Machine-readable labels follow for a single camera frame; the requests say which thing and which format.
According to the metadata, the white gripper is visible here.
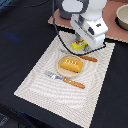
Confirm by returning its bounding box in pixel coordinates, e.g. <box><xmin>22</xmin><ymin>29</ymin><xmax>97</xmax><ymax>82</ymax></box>
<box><xmin>70</xmin><ymin>14</ymin><xmax>108</xmax><ymax>49</ymax></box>

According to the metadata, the yellow box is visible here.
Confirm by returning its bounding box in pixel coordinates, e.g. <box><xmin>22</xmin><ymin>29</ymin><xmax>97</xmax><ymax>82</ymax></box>
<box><xmin>72</xmin><ymin>40</ymin><xmax>87</xmax><ymax>50</ymax></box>

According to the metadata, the orange toy bread loaf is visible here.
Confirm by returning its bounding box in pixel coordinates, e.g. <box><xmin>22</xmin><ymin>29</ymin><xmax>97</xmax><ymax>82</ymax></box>
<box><xmin>60</xmin><ymin>57</ymin><xmax>83</xmax><ymax>73</ymax></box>

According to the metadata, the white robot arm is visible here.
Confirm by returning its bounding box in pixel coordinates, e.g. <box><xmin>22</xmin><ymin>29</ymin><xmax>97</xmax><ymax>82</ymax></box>
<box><xmin>55</xmin><ymin>0</ymin><xmax>108</xmax><ymax>49</ymax></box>

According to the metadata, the pink stove board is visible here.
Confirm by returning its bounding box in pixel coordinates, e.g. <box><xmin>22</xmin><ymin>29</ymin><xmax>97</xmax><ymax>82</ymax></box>
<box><xmin>48</xmin><ymin>0</ymin><xmax>128</xmax><ymax>43</ymax></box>

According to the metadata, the beige bowl on stove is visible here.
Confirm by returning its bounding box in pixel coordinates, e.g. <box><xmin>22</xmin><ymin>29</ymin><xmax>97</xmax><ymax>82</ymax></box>
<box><xmin>116</xmin><ymin>4</ymin><xmax>128</xmax><ymax>31</ymax></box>

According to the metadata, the tan round plate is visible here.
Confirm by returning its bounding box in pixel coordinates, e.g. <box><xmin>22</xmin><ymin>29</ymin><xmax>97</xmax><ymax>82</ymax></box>
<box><xmin>56</xmin><ymin>54</ymin><xmax>83</xmax><ymax>78</ymax></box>

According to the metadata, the black cable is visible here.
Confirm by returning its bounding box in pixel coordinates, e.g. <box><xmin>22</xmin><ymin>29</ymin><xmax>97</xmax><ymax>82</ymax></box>
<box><xmin>51</xmin><ymin>0</ymin><xmax>107</xmax><ymax>56</ymax></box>

